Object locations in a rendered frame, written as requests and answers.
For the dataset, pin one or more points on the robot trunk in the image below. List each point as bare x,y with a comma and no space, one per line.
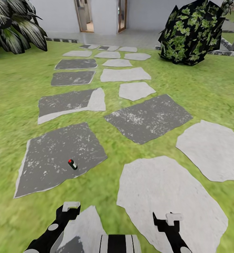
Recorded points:
116,244

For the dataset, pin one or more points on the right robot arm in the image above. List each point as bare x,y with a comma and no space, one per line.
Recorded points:
171,227

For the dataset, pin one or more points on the insectifuge atomizer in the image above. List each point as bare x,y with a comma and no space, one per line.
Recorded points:
73,164

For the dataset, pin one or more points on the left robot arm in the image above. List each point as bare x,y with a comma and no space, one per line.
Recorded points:
53,237

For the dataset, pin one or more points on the fixed window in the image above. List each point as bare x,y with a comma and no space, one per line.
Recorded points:
83,9

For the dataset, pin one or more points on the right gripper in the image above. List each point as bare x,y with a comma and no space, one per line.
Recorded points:
163,226

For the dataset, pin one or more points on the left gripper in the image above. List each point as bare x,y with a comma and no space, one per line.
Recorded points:
71,214

